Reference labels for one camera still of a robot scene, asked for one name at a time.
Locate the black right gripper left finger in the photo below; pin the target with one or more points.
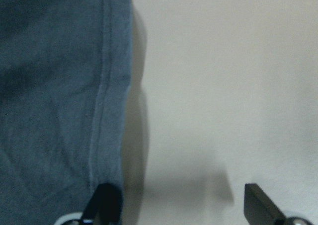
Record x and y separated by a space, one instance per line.
104 207

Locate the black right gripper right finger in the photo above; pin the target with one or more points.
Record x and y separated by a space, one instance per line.
259 209

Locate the black printed t-shirt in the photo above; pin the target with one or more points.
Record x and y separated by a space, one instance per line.
65 70

